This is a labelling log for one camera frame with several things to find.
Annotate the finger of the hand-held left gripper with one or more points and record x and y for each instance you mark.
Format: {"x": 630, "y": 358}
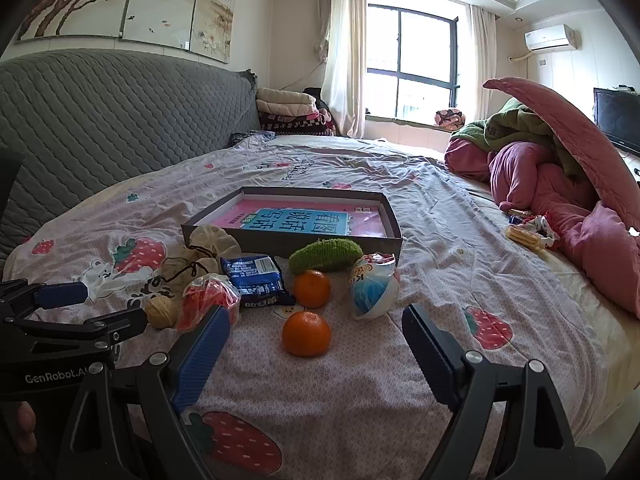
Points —
{"x": 60, "y": 295}
{"x": 115, "y": 322}

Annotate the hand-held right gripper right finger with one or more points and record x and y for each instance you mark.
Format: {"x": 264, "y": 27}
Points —
{"x": 430, "y": 355}

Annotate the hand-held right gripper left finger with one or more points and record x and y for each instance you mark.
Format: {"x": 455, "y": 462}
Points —
{"x": 200, "y": 355}

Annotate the red fruit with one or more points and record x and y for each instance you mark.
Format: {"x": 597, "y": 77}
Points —
{"x": 205, "y": 295}

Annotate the toy egg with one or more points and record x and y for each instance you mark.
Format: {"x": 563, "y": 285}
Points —
{"x": 372, "y": 292}

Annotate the blue cookie packet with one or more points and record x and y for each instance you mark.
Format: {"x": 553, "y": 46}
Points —
{"x": 252, "y": 275}

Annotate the orange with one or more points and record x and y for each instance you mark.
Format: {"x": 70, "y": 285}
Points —
{"x": 306, "y": 335}
{"x": 311, "y": 289}

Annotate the grey cardboard box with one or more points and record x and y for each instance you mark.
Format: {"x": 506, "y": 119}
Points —
{"x": 380, "y": 246}

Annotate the green knitted cucumber toy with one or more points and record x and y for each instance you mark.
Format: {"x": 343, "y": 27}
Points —
{"x": 325, "y": 256}

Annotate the person's left hand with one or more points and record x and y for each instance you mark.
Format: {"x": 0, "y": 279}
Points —
{"x": 25, "y": 422}

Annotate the pink book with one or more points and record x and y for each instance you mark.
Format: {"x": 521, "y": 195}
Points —
{"x": 240, "y": 212}

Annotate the small blue snack packet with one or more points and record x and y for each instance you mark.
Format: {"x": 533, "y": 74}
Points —
{"x": 516, "y": 219}

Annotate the red white patterned packet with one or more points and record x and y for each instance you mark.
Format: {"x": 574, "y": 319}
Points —
{"x": 545, "y": 227}

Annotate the grey quilted headboard cover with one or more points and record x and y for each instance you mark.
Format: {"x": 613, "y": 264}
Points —
{"x": 125, "y": 110}

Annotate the pink quilt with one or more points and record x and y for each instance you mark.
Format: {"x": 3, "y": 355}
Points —
{"x": 540, "y": 185}

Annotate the blue patterned cloth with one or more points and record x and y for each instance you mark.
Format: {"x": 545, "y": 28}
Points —
{"x": 252, "y": 137}

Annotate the pink patterned folded blanket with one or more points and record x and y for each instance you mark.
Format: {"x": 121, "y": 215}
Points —
{"x": 449, "y": 118}

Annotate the green blanket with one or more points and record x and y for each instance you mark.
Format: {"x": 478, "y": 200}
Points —
{"x": 505, "y": 125}

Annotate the dark patterned folded blanket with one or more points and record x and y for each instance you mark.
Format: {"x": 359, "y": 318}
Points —
{"x": 295, "y": 124}

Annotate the pink quilted cover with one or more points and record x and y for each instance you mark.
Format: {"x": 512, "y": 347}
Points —
{"x": 565, "y": 125}

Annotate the beige folded blanket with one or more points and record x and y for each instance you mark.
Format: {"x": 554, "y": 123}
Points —
{"x": 282, "y": 100}

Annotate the dark cloth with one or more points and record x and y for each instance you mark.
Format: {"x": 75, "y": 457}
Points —
{"x": 314, "y": 96}

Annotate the cream curtain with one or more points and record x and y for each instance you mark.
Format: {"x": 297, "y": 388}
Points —
{"x": 482, "y": 60}
{"x": 345, "y": 60}

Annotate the black television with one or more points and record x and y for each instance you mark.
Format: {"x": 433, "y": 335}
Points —
{"x": 617, "y": 117}

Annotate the dark framed window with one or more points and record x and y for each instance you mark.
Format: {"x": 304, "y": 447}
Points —
{"x": 425, "y": 45}

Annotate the white air conditioner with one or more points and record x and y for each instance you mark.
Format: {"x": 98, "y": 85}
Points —
{"x": 550, "y": 37}

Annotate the floral wall painting panel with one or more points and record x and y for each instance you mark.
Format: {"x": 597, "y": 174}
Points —
{"x": 75, "y": 0}
{"x": 160, "y": 5}
{"x": 215, "y": 15}

